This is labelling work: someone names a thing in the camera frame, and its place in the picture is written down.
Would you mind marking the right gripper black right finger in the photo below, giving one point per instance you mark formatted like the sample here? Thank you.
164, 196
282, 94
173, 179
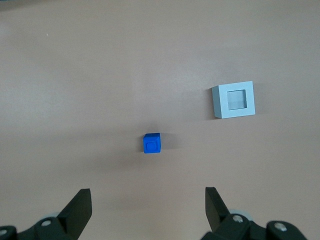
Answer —
215, 210

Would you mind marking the blue plastic insert part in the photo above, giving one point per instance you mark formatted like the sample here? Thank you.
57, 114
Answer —
152, 146

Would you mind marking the gray square base block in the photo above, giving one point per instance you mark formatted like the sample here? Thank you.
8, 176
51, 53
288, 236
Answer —
251, 100

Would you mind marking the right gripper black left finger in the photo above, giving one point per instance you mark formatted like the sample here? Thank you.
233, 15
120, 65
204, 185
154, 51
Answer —
75, 212

